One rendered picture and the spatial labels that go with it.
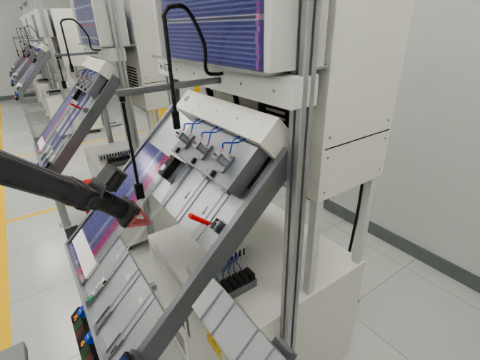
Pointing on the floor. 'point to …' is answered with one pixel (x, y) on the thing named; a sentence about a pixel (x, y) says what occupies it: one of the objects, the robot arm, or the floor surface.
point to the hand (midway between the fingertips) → (146, 221)
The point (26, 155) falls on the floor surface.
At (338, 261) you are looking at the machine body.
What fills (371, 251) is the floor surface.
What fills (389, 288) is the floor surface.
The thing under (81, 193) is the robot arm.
